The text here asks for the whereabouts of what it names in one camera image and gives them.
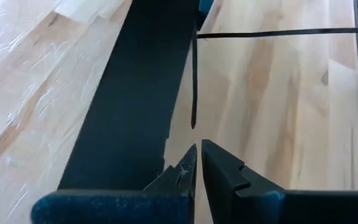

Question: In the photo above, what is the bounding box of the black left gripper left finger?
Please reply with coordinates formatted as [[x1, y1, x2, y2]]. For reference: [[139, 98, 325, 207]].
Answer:
[[30, 142, 198, 224]]

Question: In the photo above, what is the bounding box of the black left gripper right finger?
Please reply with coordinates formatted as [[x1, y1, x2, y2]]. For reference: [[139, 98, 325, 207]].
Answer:
[[201, 139, 358, 224]]

